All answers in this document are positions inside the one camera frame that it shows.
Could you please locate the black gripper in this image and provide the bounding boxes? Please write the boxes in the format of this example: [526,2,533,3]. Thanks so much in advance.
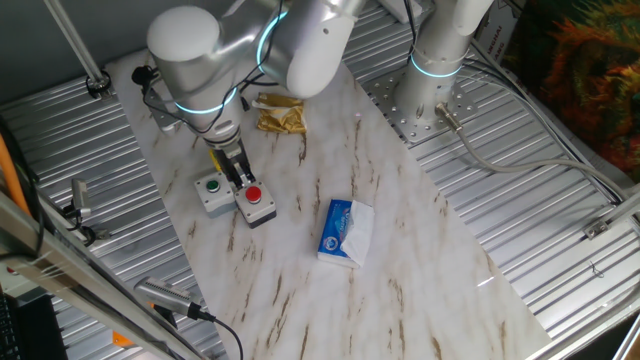
[213,142,257,190]

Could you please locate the yellow box large green button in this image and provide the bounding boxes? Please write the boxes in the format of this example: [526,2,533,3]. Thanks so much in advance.
[208,148,226,174]

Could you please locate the grey box small green button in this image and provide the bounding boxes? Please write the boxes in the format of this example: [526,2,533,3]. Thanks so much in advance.
[193,171,237,219]

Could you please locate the grey box with red button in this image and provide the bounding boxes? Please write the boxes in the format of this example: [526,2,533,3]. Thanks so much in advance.
[233,180,278,230]

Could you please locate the gold foil packet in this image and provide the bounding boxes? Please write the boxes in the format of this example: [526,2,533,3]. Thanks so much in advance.
[251,92,308,135]

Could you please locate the blue tissue pack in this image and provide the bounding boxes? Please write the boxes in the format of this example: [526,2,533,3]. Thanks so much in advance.
[316,198,376,270]

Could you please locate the white marble pattern board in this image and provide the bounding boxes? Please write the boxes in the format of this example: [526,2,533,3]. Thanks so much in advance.
[104,14,551,360]

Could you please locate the aluminium pole with black foot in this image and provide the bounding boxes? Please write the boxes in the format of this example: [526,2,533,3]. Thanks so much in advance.
[42,0,114,100]

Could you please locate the cardboard box with red print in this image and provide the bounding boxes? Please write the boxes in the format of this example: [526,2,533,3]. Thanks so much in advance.
[472,0,526,64]

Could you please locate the colourful furry cloth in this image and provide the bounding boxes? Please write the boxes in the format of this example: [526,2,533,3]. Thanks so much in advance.
[504,0,640,184]

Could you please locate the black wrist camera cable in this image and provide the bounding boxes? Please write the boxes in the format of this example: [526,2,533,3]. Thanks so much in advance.
[132,0,286,136]

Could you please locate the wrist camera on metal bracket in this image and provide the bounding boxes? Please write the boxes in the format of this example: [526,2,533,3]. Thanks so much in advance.
[130,63,182,135]

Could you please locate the silver finned camera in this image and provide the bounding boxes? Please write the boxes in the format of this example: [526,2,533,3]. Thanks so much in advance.
[133,276,217,322]

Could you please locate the small silver camera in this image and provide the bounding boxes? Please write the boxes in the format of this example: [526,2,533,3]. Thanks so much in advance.
[69,178,94,220]

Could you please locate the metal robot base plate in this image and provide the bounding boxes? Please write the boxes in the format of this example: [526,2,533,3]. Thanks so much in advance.
[362,67,482,146]

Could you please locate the aluminium frame beam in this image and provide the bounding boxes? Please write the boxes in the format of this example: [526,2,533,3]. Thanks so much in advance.
[0,189,209,360]

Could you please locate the grey cable with metal connector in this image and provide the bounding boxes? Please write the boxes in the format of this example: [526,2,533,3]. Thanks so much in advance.
[433,102,634,201]

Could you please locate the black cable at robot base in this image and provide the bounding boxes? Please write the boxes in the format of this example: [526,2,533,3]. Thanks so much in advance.
[405,0,420,56]

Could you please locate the white cable bundle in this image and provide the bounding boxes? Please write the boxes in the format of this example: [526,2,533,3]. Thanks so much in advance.
[459,39,640,201]

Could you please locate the metal corner bracket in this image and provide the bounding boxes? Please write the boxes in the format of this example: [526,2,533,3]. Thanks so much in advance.
[582,217,612,240]

